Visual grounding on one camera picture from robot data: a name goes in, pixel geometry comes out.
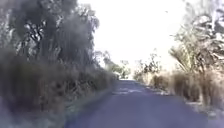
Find grey asphalt path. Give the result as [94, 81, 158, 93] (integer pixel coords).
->
[63, 79, 224, 128]

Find tall dark trees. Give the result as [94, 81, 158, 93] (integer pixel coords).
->
[0, 0, 118, 128]

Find dry bushes and trees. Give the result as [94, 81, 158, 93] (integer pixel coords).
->
[133, 0, 224, 111]

